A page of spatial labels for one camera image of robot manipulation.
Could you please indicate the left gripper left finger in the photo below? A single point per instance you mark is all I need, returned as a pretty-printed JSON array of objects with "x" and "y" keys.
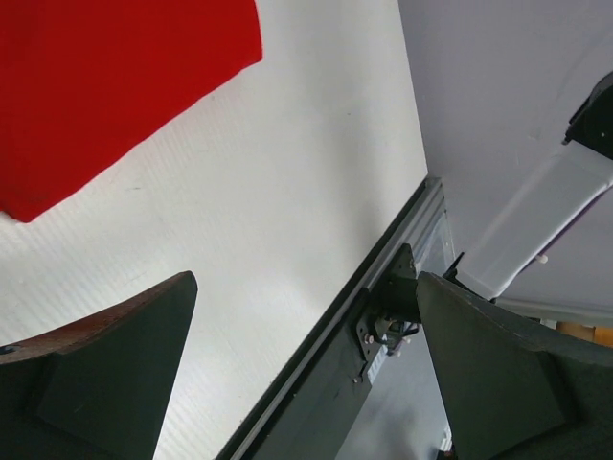
[{"x": 99, "y": 387}]

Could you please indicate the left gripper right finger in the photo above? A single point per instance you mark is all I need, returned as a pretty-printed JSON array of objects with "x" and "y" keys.
[{"x": 511, "y": 387}]

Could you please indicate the red t shirt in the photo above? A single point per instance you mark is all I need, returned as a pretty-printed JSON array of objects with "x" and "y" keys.
[{"x": 83, "y": 82}]

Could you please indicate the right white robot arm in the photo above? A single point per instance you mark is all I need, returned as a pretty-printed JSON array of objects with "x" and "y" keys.
[{"x": 549, "y": 202}]

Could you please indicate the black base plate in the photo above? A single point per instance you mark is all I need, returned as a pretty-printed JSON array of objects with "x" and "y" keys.
[{"x": 310, "y": 416}]

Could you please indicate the aluminium frame rail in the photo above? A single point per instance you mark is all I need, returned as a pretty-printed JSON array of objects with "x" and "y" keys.
[{"x": 425, "y": 227}]

